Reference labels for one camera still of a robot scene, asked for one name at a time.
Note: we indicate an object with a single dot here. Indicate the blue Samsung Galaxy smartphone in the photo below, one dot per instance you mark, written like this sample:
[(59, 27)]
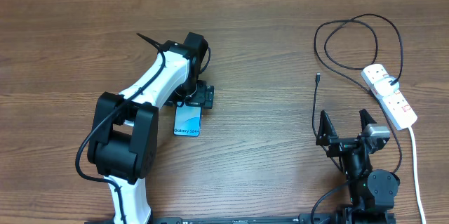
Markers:
[(187, 121)]

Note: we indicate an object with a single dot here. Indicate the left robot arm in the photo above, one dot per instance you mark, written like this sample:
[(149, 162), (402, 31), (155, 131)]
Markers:
[(121, 147)]

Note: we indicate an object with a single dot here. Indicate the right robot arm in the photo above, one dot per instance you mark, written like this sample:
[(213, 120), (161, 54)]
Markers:
[(371, 191)]

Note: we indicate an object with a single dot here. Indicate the white power strip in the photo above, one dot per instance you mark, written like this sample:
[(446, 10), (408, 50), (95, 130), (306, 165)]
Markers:
[(395, 105)]

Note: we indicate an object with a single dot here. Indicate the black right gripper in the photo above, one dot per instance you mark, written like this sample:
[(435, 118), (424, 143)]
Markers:
[(326, 134)]

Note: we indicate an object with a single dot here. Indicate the black aluminium mounting rail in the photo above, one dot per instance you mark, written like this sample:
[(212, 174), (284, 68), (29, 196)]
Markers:
[(303, 218)]

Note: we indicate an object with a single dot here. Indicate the white charger plug adapter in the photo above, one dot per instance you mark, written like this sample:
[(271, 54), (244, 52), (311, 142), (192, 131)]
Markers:
[(385, 87)]

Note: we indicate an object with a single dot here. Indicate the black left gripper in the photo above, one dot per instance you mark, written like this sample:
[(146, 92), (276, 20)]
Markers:
[(203, 96)]

